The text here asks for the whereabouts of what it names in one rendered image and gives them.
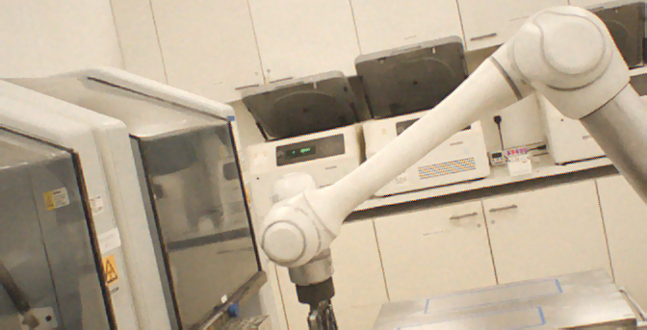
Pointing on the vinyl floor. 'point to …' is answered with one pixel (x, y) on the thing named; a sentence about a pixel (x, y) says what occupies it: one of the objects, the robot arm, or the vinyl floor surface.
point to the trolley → (521, 307)
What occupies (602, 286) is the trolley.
